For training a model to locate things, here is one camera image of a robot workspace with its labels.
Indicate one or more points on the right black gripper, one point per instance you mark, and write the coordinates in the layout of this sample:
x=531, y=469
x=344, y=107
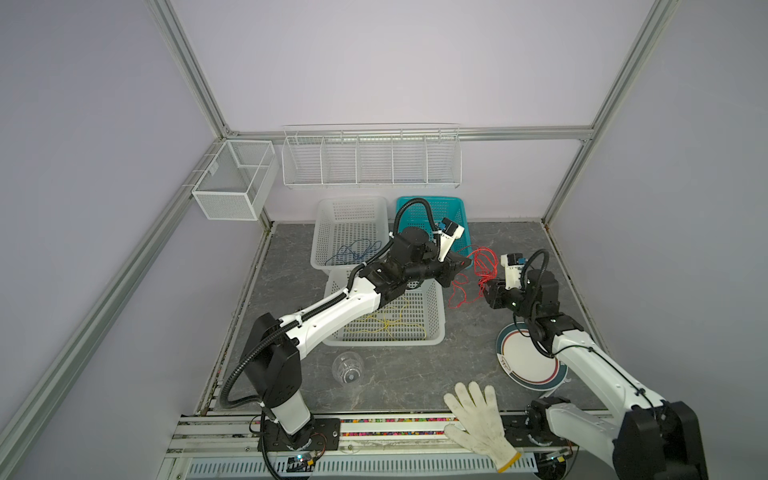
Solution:
x=495, y=296

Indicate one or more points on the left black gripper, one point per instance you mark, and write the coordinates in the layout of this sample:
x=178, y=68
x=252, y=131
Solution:
x=451, y=266

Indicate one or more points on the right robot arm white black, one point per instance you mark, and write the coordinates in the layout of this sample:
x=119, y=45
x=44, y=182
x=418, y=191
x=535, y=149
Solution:
x=645, y=436

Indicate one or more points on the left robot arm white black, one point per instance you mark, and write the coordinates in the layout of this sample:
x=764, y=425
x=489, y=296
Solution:
x=269, y=372

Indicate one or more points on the front white plastic basket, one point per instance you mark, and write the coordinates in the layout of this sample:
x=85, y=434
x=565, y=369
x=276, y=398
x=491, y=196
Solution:
x=417, y=318

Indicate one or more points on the white plastic basket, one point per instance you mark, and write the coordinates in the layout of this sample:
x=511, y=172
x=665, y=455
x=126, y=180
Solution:
x=348, y=231
x=417, y=318

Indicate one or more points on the white plate green rim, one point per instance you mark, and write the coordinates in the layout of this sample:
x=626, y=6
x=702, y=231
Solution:
x=522, y=362

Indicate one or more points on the teal plastic basket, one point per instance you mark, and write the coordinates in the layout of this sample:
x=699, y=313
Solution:
x=444, y=210

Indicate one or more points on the rear white plastic basket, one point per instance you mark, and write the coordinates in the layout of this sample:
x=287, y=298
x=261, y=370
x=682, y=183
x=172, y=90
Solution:
x=348, y=231

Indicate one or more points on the clear plastic cup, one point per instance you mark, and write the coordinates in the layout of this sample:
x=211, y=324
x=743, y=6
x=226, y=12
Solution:
x=347, y=368

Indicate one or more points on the white knit work glove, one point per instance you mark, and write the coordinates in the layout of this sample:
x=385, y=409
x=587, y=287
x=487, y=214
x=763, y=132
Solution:
x=480, y=427

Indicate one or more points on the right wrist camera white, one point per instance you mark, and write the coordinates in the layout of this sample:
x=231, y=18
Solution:
x=513, y=265

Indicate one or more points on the white wire rack shelf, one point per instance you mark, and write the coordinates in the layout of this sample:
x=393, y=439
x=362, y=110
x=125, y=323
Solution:
x=366, y=155

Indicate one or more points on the white mesh wall box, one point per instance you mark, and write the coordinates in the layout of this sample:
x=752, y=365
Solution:
x=237, y=181

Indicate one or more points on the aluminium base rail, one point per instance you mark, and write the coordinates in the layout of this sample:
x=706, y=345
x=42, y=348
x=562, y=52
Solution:
x=389, y=434

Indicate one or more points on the aluminium frame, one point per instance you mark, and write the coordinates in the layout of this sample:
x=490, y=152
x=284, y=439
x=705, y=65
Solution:
x=28, y=423

